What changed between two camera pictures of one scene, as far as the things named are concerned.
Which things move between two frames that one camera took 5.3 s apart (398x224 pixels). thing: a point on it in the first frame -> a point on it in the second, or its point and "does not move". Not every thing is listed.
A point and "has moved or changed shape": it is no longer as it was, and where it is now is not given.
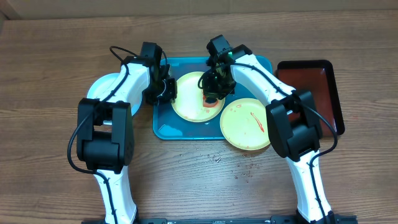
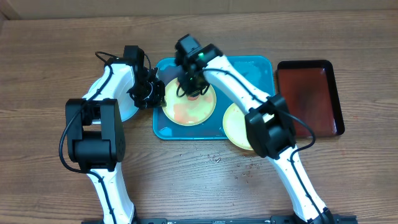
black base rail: (333, 218) does not move
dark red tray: (316, 76) does not move
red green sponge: (206, 104) -> (193, 98)
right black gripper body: (216, 90) -> (193, 88)
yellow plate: (189, 102) has moved or changed shape
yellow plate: (244, 124) does not move
